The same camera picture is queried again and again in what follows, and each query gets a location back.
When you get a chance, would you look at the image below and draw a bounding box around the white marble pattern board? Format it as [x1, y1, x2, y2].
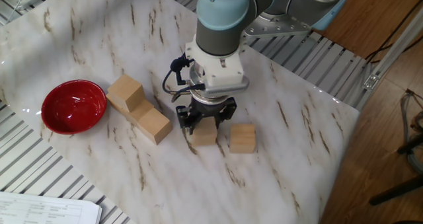
[0, 0, 360, 224]

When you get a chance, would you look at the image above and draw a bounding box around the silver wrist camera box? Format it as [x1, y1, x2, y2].
[200, 77, 250, 99]

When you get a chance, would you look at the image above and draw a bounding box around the white printed paper stack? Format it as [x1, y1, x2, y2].
[0, 190, 103, 224]

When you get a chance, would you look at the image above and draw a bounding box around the black wrist cable with plug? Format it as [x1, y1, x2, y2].
[161, 52, 195, 94]

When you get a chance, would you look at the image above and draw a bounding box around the grey cable bundle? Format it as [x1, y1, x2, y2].
[399, 89, 423, 174]

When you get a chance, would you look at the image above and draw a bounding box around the black floor cable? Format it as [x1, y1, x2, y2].
[364, 0, 423, 65]

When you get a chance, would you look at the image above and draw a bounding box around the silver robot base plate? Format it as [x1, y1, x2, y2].
[243, 11, 313, 39]

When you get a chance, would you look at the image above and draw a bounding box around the black chair base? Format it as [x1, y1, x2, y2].
[367, 133, 423, 207]

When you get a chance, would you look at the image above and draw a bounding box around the red glossy bowl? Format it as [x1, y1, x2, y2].
[41, 79, 108, 135]

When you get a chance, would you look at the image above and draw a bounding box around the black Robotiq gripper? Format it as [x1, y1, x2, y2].
[175, 96, 239, 135]

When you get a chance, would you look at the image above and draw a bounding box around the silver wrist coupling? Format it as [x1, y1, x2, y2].
[188, 61, 229, 106]

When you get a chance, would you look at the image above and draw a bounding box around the aluminium frame profile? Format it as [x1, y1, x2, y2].
[362, 6, 423, 92]

